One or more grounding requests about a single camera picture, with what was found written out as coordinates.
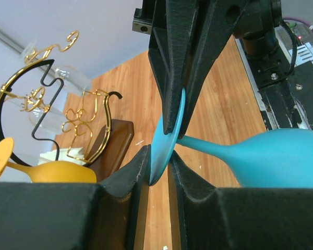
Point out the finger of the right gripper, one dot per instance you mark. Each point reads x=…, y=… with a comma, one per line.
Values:
x=172, y=30
x=217, y=27

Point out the tall clear champagne flute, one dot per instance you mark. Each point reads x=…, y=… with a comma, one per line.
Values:
x=74, y=81

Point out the blue plastic goblet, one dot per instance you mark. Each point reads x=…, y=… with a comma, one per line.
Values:
x=280, y=158

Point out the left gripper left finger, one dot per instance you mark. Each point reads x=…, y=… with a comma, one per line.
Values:
x=107, y=215

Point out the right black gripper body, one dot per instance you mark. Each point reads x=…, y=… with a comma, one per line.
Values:
x=265, y=10

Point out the gold and black wine glass rack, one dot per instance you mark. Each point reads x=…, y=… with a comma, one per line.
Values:
x=105, y=141

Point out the yellow plastic goblet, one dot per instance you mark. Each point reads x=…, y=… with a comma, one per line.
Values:
x=50, y=172

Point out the short clear wine glass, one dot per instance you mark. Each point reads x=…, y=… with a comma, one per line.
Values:
x=52, y=122

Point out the folded cream cloth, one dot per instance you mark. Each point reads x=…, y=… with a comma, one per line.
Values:
x=77, y=153

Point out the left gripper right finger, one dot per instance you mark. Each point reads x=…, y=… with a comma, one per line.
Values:
x=207, y=217

